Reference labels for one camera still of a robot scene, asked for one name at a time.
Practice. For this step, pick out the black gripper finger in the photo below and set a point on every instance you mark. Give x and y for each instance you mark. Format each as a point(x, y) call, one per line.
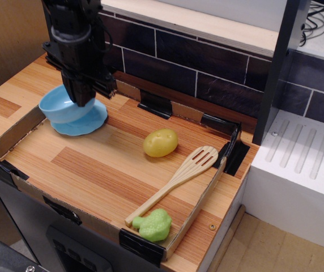
point(84, 92)
point(70, 84)

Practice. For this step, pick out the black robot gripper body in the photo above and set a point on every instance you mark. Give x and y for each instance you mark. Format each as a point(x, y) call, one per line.
point(82, 54)

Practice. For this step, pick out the light blue plastic bowl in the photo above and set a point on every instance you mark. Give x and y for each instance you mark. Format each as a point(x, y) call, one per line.
point(57, 106)

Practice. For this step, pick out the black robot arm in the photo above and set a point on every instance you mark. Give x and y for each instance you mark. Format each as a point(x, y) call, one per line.
point(71, 17)

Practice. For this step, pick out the light blue plastic plate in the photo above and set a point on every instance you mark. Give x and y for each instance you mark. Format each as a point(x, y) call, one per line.
point(93, 120)

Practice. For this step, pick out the yellow toy potato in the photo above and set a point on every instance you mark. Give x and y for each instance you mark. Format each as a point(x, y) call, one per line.
point(160, 143)

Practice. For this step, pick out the slotted wooden spatula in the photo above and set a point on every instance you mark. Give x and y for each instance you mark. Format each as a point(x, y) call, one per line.
point(199, 161)

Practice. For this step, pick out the green toy broccoli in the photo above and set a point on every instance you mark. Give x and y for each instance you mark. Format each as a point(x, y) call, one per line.
point(154, 227)

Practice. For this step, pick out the black vertical post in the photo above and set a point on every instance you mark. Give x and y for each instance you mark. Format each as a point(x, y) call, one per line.
point(290, 33)

